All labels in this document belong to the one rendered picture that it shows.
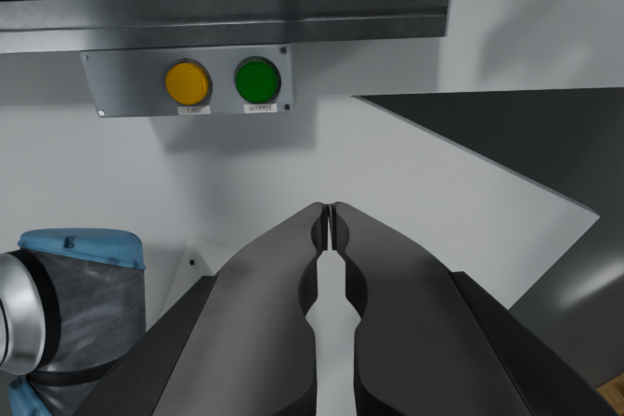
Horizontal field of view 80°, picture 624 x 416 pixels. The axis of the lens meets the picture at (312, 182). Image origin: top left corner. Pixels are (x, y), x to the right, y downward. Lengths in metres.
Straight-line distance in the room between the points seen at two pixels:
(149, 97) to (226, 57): 0.09
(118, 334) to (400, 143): 0.41
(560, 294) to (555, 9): 1.76
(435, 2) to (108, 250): 0.40
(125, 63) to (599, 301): 2.21
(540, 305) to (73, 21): 2.10
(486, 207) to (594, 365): 2.12
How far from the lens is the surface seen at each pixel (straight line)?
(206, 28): 0.40
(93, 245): 0.44
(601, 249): 2.10
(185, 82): 0.40
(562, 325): 2.35
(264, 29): 0.39
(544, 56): 0.56
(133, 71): 0.43
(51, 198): 0.69
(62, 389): 0.49
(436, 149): 0.55
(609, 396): 2.82
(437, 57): 0.51
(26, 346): 0.44
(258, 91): 0.38
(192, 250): 0.61
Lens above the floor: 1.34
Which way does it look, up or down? 62 degrees down
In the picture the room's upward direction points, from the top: 178 degrees counter-clockwise
